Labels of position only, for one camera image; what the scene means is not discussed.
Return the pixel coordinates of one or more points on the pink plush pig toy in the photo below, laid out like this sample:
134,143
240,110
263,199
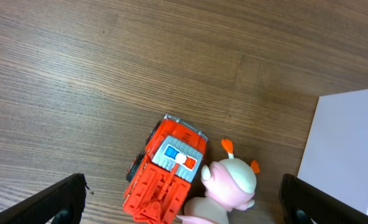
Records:
229,184

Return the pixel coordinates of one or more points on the white cardboard box pink interior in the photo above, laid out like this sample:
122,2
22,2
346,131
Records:
335,158

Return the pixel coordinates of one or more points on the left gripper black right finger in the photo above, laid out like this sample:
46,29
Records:
304,204

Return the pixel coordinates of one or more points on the red toy fire truck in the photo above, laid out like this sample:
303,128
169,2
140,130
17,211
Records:
160,177

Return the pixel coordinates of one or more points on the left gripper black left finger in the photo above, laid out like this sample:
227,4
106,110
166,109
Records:
63,202

